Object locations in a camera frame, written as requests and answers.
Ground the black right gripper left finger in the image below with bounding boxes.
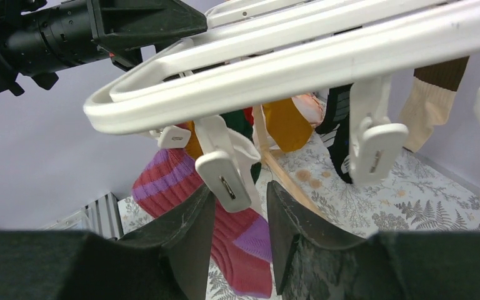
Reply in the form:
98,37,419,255
0,186,215,299

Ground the red fluffy sock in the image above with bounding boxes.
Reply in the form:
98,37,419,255
243,107,254,127

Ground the white plastic sock hanger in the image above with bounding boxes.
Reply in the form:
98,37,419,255
83,0,480,136

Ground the beige brown striped sock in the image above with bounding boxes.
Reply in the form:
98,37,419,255
399,56,469,153

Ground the orange white floral cloth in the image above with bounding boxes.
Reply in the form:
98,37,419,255
292,93,326,128

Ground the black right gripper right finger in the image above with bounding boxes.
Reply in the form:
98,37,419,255
266,181,480,299

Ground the white hanger clip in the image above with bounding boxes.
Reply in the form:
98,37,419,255
349,74,409,186
149,126,191,149
194,115,251,213

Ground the dark green sock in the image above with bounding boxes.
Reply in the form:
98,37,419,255
221,110,262,183

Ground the black blue sock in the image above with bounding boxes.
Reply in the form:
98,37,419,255
315,84,353,184

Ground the orange purple sock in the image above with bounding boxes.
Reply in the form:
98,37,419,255
132,122,273,299

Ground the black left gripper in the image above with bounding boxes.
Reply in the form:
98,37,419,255
0,0,208,96

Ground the wooden drying rack frame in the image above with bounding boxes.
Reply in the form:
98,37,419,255
252,106,326,219

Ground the brown mustard striped sock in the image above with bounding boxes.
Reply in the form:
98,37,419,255
262,98,313,153

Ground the floral patterned mat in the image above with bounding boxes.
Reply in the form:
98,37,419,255
118,132,480,300

